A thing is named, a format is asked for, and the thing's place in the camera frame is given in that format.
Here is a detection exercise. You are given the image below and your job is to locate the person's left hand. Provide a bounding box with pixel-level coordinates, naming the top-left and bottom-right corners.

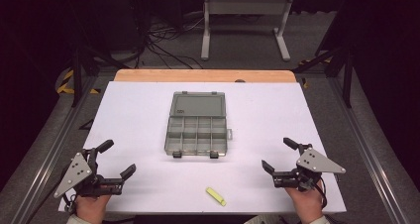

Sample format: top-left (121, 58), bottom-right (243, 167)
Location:
top-left (74, 184), bottom-right (112, 224)

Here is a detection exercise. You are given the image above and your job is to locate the white metal stand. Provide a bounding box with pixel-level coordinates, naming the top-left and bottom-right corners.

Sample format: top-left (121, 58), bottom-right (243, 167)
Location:
top-left (200, 0), bottom-right (295, 62)

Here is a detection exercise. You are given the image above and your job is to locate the black metal stand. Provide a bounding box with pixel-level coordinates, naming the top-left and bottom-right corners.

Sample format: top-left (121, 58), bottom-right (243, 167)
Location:
top-left (69, 44), bottom-right (131, 108)
top-left (291, 44), bottom-right (355, 109)

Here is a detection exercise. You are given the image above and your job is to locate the white table mat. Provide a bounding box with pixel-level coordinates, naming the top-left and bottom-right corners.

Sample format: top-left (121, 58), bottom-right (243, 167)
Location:
top-left (57, 80), bottom-right (348, 215)

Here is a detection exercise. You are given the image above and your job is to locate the person's right hand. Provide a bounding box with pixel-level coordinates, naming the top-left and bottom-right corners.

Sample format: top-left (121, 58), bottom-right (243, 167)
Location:
top-left (284, 179), bottom-right (325, 224)

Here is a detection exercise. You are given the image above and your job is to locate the yellow black floor tape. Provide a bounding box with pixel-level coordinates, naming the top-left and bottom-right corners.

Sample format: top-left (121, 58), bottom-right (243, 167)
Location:
top-left (55, 68), bottom-right (100, 95)
top-left (297, 56), bottom-right (332, 89)

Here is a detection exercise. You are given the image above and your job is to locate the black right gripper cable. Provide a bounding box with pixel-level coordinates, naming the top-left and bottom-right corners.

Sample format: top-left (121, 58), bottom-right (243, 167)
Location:
top-left (313, 175), bottom-right (329, 209)

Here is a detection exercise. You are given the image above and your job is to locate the clear grey compartment box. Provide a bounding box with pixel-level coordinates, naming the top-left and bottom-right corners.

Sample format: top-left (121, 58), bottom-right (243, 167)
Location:
top-left (163, 90), bottom-right (234, 160)

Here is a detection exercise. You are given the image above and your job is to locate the black floor cable bundle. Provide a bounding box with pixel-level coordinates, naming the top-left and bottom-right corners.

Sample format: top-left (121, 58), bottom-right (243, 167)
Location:
top-left (130, 15), bottom-right (206, 70)

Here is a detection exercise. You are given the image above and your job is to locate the aluminium floor rail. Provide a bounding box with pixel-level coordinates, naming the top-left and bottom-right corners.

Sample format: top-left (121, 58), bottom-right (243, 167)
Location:
top-left (9, 74), bottom-right (100, 224)
top-left (326, 75), bottom-right (412, 224)

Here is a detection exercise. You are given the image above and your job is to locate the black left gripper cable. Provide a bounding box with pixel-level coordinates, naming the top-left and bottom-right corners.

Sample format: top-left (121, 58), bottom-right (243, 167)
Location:
top-left (61, 191), bottom-right (79, 216)

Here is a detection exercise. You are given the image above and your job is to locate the yellow highlighter pen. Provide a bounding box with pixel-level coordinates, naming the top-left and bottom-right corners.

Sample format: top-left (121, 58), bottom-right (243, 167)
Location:
top-left (205, 186), bottom-right (228, 207)

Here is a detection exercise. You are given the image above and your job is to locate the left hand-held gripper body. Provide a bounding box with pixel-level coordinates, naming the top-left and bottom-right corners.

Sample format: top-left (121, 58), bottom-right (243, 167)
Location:
top-left (53, 147), bottom-right (125, 199)

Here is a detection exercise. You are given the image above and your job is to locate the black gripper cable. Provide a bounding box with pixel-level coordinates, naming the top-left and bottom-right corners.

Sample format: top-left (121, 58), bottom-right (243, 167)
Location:
top-left (61, 191), bottom-right (79, 216)
top-left (313, 175), bottom-right (329, 209)

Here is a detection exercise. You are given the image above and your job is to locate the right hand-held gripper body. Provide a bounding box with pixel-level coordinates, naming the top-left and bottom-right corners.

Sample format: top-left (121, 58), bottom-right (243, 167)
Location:
top-left (271, 143), bottom-right (347, 192)

